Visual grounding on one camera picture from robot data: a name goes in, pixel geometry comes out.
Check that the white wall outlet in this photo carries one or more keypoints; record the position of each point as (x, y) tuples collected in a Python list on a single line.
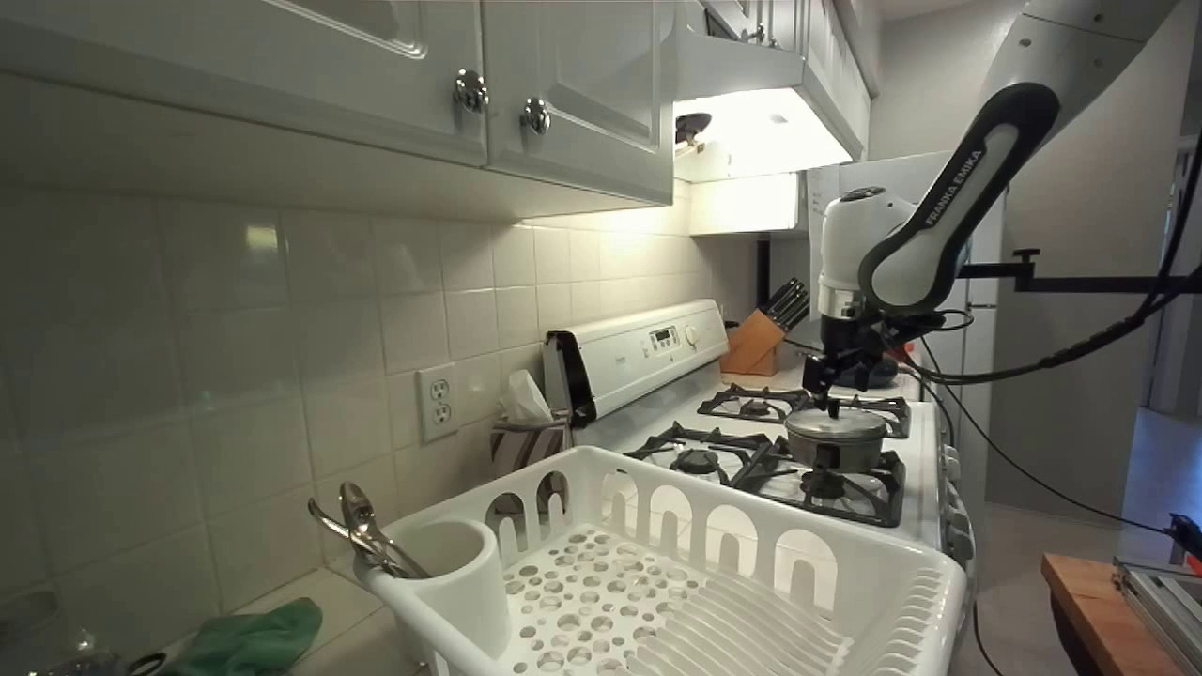
[(437, 401)]

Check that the white plastic dish rack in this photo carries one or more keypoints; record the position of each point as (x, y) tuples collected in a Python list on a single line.
[(650, 586)]

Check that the wooden table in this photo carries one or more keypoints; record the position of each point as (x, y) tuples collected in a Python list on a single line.
[(1091, 621)]

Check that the white tissue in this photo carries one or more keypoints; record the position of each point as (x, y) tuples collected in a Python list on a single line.
[(527, 401)]

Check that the silver pot lid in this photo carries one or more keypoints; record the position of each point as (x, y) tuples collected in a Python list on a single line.
[(837, 416)]

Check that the narrow white cabinet door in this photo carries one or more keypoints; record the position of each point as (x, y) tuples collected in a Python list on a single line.
[(587, 89)]

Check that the white gas stove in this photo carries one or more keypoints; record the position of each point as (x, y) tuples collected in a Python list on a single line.
[(641, 359)]

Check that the green cloth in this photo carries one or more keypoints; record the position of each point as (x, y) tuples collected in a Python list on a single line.
[(248, 641)]

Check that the white range hood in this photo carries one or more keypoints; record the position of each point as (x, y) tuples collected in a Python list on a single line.
[(765, 113)]

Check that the white utensil cup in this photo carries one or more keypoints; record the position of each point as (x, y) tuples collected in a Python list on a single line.
[(456, 586)]

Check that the silver pot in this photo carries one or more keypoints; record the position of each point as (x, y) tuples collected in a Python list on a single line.
[(837, 447)]

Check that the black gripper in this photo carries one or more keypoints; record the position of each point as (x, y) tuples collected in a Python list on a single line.
[(849, 359)]

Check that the silver cabinet knob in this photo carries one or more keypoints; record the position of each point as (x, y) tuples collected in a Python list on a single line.
[(535, 113), (470, 91)]

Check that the wide white cabinet door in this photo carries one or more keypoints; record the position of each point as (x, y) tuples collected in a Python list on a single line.
[(189, 63)]

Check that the wooden knife block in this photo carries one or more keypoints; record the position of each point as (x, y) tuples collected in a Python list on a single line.
[(754, 343)]

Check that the black camera mount rod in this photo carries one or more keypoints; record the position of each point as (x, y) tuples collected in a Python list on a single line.
[(1091, 283)]

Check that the black stove grate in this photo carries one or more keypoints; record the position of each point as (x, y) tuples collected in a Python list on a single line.
[(754, 402), (726, 456)]

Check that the metal robot mounting plate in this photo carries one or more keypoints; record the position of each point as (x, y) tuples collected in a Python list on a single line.
[(1167, 605)]

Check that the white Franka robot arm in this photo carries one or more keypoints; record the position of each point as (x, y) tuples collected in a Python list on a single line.
[(953, 190)]

